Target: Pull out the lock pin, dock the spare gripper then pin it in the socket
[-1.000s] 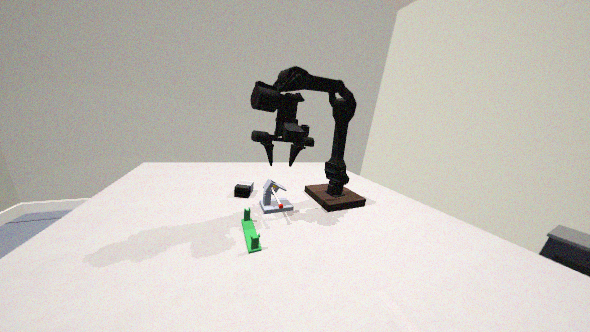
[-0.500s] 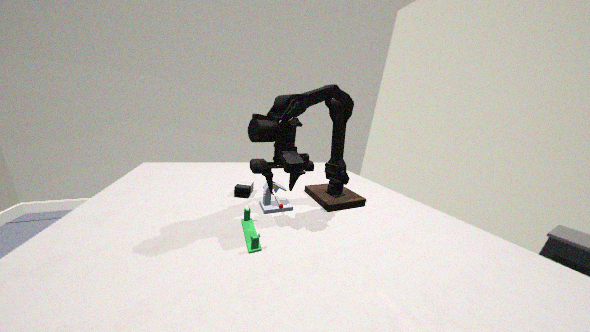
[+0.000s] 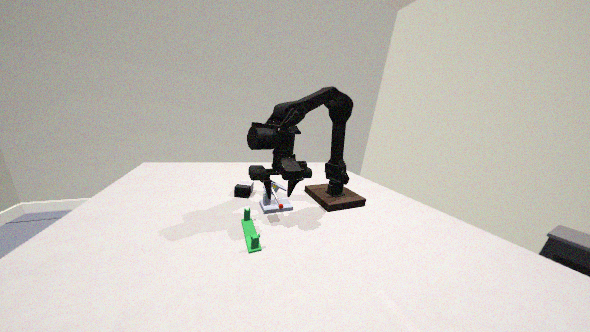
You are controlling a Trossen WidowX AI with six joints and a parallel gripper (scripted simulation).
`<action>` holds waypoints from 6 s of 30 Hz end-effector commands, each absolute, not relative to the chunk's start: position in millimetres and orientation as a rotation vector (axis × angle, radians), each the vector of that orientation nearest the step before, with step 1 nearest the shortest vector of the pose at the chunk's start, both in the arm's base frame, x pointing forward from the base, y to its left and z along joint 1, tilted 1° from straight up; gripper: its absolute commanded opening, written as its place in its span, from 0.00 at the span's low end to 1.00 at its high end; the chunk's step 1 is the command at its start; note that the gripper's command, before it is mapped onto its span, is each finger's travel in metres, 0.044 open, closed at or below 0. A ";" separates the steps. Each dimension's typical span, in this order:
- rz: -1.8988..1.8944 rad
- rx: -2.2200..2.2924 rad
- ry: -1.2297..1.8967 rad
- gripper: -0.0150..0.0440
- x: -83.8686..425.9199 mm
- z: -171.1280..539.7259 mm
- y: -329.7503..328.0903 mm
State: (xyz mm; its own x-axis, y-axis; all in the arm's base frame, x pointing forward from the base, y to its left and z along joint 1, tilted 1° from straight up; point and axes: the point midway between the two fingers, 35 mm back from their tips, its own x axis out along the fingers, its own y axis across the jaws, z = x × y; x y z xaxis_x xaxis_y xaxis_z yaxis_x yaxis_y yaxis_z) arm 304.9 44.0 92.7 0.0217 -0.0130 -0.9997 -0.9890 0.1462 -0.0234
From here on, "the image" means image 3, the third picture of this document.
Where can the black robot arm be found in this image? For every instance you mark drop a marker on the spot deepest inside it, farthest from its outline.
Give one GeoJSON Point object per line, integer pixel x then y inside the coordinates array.
{"type": "Point", "coordinates": [267, 136]}

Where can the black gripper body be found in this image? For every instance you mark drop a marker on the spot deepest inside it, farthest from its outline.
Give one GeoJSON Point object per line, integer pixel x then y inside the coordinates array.
{"type": "Point", "coordinates": [258, 172]}

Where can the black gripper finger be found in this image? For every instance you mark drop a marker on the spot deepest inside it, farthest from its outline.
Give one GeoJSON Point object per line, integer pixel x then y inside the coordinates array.
{"type": "Point", "coordinates": [291, 185]}
{"type": "Point", "coordinates": [267, 184]}

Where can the green l-shaped bracket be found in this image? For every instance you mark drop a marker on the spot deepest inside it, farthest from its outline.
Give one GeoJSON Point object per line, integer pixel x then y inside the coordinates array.
{"type": "Point", "coordinates": [251, 237]}

